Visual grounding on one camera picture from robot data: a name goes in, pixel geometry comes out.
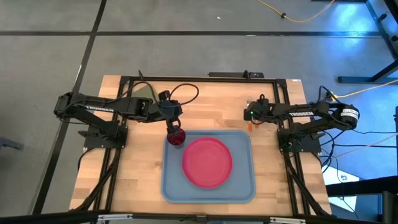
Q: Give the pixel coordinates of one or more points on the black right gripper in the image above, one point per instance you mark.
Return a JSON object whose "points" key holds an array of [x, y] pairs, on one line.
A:
{"points": [[258, 110]]}

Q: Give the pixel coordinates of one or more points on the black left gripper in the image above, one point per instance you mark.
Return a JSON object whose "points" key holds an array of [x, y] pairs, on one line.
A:
{"points": [[169, 110]]}

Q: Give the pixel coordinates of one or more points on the red round plate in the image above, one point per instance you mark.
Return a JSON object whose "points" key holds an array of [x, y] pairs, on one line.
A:
{"points": [[206, 163]]}

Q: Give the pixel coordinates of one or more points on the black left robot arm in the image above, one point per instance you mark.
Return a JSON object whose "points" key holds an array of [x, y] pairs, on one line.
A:
{"points": [[93, 105]]}

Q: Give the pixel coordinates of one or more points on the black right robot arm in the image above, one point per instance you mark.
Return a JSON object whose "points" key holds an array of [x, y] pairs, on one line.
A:
{"points": [[311, 113]]}

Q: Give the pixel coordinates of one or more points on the blue-grey plastic tray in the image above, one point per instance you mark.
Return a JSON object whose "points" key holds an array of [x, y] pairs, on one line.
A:
{"points": [[174, 186]]}

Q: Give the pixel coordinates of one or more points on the black power strip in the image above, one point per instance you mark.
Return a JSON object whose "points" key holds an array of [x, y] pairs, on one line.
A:
{"points": [[230, 74]]}

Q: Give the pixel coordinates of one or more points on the black metal floor stand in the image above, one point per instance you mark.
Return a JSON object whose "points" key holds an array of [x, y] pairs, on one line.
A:
{"points": [[357, 80]]}

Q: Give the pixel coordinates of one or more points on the white paper sheet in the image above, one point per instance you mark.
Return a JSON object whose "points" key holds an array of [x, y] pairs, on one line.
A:
{"points": [[337, 179]]}

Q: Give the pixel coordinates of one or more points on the black side table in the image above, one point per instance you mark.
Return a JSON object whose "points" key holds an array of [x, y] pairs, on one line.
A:
{"points": [[357, 188]]}

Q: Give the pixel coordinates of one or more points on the black aluminium table frame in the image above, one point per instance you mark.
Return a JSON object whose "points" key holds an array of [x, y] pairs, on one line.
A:
{"points": [[202, 79]]}

